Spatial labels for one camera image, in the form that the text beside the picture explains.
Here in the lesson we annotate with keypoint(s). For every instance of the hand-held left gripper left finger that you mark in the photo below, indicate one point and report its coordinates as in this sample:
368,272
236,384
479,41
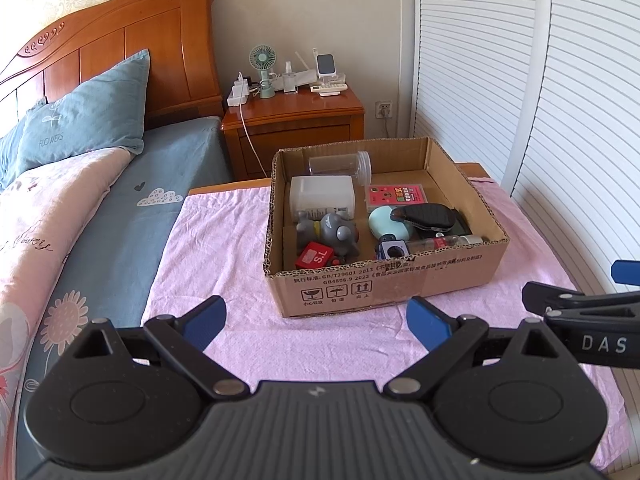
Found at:
205,317

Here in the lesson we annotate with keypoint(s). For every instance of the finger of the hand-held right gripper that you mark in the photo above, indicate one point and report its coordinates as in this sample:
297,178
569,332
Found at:
547,296
627,272

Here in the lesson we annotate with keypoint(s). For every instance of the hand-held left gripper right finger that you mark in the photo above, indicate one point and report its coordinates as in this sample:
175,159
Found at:
427,322

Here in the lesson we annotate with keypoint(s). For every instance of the cardboard box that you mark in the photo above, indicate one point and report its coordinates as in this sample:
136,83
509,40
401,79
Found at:
400,290

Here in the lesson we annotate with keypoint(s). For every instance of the clear jar of gold beads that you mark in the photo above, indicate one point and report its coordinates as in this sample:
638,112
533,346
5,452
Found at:
440,244

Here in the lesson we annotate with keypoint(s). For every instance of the black toy train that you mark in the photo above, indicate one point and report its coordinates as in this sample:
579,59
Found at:
392,250

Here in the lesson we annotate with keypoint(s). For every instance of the black pouch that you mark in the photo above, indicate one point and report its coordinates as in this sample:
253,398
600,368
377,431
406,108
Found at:
425,215

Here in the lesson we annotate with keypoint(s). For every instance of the mint green earbud case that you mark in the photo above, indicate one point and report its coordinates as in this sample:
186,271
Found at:
382,222

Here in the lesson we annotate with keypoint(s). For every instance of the red toy train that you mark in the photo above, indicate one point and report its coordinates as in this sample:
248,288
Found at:
315,255

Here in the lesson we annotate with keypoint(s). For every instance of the grey toy figure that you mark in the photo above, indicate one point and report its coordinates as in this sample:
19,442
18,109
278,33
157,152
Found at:
335,232

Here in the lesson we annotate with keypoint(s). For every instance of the pink card box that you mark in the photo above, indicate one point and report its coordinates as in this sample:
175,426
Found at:
395,195

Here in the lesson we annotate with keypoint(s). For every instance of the white plastic bottle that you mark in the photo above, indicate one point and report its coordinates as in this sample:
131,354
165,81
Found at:
320,195

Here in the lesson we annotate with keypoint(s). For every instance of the clear plastic jar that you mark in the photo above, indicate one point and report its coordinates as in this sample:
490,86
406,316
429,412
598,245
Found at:
340,165

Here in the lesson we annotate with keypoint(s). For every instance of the pink cloth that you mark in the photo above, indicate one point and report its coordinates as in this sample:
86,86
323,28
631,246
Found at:
225,260

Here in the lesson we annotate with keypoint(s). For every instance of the white louvred door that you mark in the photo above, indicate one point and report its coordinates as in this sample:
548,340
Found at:
475,60
595,135

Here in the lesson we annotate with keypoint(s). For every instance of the blue floral bed sheet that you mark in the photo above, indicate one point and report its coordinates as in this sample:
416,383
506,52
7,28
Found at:
140,170

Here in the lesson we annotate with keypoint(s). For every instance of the pink floral pillow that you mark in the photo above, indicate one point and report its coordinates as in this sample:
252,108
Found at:
40,220

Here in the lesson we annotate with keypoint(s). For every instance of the wooden nightstand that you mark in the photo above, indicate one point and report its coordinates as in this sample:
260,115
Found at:
300,120

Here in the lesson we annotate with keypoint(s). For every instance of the white power strip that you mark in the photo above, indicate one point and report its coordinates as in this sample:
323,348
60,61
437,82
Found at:
239,95

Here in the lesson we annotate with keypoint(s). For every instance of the blue pillow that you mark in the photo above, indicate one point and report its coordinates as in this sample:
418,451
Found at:
7,155
85,115

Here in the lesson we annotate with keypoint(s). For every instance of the clear spray bottle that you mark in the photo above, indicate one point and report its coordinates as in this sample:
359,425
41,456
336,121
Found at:
288,80

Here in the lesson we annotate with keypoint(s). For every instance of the white remote control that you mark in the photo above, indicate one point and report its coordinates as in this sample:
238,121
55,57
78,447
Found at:
327,90

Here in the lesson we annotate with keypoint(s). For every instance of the small green fan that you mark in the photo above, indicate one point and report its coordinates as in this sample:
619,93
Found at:
261,57

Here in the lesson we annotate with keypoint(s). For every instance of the phone on white stand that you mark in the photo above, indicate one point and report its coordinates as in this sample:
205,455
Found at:
326,65

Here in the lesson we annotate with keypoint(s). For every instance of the wooden headboard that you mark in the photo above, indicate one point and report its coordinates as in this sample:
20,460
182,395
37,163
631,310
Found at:
165,35

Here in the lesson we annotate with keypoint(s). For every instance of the white wall outlet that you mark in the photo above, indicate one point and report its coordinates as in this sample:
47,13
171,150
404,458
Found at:
384,109

